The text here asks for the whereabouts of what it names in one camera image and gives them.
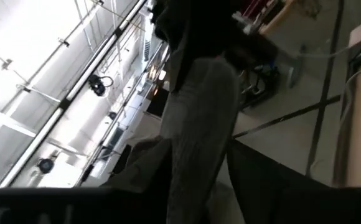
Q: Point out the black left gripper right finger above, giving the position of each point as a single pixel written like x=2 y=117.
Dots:
x=255 y=180

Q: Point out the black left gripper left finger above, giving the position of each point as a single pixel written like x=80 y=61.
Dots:
x=151 y=165

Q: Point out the grey ribbed knit beanie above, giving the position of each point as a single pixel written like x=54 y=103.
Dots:
x=199 y=124

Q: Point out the black office chair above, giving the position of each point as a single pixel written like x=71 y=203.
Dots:
x=259 y=85

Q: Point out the round black ceiling fixture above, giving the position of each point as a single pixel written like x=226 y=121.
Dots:
x=45 y=165

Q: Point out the long ceiling light strip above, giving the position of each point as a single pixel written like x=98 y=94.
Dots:
x=74 y=87

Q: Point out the person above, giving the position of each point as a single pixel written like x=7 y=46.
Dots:
x=199 y=28

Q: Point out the wooden desk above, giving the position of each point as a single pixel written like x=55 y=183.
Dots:
x=275 y=18

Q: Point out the black ceiling camera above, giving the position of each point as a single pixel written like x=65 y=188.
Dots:
x=97 y=84

